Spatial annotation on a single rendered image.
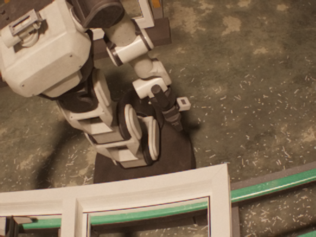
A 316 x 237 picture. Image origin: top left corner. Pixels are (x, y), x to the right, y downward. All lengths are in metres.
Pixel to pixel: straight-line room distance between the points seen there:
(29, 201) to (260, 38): 2.14
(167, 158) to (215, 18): 1.31
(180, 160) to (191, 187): 1.06
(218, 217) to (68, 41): 0.60
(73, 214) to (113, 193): 0.13
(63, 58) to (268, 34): 2.08
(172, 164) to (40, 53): 1.22
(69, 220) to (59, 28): 0.52
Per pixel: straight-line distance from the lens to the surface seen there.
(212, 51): 3.27
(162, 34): 3.42
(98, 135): 2.08
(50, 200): 1.55
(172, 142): 2.59
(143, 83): 1.90
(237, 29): 3.43
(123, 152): 2.37
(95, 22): 1.47
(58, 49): 1.45
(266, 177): 1.50
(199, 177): 1.44
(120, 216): 1.52
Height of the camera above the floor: 2.06
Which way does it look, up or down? 44 degrees down
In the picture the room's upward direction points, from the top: 21 degrees counter-clockwise
